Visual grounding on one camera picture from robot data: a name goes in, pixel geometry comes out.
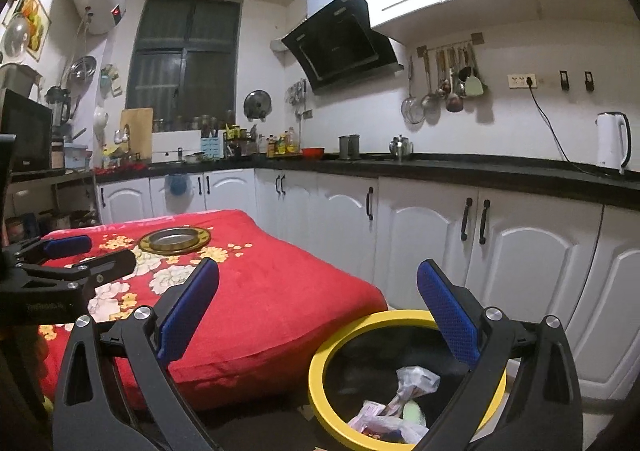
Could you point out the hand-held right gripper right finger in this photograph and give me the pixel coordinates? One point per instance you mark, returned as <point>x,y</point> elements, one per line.
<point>447,311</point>

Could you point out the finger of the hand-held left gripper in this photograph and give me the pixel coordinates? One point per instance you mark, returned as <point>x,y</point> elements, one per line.
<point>110,266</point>
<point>65,246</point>

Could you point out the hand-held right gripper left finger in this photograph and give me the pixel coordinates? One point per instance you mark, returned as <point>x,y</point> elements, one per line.
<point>192,301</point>

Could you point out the white plastic bag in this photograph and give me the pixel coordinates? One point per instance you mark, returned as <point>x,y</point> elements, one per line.
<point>380,426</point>

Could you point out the yellow rimmed waste bin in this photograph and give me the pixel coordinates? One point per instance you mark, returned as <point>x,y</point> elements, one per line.
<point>316,381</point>

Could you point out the gold rimmed metal dish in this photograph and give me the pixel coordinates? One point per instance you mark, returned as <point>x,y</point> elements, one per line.
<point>200,240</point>

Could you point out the white base cabinets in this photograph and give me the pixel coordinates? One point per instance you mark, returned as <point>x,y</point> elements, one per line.
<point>425,241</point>

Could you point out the red floral blanket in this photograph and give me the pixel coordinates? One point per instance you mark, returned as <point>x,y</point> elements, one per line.
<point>280,291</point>

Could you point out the light blue storage box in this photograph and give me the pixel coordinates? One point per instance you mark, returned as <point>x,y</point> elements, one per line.
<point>76,156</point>

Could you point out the blue hanging scoop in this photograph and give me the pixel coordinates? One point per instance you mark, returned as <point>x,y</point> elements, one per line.
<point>177,185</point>

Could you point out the black microwave oven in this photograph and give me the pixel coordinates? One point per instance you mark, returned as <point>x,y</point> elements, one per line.
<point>25,131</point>

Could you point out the white hanging bag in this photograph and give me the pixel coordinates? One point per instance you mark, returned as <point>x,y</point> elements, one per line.
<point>101,120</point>

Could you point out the countertop blender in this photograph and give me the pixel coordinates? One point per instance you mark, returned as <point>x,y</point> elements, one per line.
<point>59,111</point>

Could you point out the wooden cutting board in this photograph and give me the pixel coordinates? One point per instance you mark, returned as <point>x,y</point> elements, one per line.
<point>137,131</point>

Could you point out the small metal pot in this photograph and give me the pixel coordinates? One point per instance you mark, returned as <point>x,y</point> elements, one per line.
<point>194,158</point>

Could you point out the black countertop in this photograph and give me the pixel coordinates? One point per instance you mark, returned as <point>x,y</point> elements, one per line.
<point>500,176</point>

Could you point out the light blue knife block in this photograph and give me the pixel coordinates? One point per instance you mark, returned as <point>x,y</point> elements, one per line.
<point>212,146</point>

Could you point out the row of windowsill jars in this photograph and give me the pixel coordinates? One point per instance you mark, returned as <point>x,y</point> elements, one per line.
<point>195,123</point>

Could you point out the metal teapot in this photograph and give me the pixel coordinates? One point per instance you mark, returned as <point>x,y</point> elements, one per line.
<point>401,148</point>

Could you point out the steel stockpot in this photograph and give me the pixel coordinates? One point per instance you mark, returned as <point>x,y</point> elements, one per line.
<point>20,78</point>

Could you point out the hanging metal basin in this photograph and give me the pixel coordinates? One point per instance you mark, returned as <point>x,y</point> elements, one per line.
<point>82,68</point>

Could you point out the row of condiment bottles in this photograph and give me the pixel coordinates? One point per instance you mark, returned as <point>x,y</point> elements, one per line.
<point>282,143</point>

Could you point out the grey metal canister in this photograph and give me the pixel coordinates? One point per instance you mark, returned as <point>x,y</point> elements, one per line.
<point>350,147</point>

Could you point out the red bowl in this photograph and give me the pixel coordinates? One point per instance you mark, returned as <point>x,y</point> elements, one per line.
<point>313,152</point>

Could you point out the dark ladle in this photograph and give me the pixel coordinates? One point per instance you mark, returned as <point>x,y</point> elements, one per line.
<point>454,105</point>

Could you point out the hanging pot lid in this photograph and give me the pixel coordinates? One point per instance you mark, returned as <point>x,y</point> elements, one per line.
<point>257,103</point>

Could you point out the metal ladle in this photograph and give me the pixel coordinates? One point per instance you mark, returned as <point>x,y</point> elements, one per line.
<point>431,101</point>

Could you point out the hanging glass lid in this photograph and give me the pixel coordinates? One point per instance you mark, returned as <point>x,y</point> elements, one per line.
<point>14,38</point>

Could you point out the dark kitchen window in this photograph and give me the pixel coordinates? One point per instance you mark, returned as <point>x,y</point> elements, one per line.
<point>185,61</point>

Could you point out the green spatula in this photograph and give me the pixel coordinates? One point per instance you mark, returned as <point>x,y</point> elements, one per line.
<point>475,87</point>

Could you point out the white electric kettle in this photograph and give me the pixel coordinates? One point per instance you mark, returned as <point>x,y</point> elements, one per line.
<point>610,141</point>

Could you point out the black range hood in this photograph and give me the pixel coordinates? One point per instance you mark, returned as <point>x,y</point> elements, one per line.
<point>340,51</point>

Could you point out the wall sponge rack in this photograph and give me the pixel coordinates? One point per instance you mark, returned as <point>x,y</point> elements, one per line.
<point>111,81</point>

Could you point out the framed wall picture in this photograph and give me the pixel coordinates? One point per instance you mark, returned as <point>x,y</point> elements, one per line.
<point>35,16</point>

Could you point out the white wall socket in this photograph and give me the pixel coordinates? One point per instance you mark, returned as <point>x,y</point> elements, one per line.
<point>522,81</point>

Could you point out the black wall hook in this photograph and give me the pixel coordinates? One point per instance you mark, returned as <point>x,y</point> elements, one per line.
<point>589,81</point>
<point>564,80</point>

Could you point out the wall utensil rail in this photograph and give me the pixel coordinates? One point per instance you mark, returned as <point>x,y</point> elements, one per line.
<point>450,43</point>

